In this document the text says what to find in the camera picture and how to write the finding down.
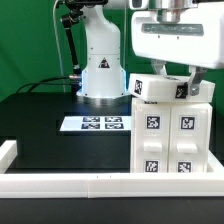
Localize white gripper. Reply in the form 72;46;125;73
131;6;224;96

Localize white cabinet top block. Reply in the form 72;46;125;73
128;73;215;103

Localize white cabinet body box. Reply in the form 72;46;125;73
130;98;212;173

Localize white cabinet door panel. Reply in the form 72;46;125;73
168;103;212;173

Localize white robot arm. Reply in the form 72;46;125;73
65;0;224;102

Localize white U-shaped fence frame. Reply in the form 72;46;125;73
0;140;224;198

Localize white marker base plate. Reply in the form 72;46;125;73
60;116;131;132

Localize black cables on table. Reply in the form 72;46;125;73
16;75;82;94

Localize grey thin cable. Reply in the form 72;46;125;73
52;0;67;93

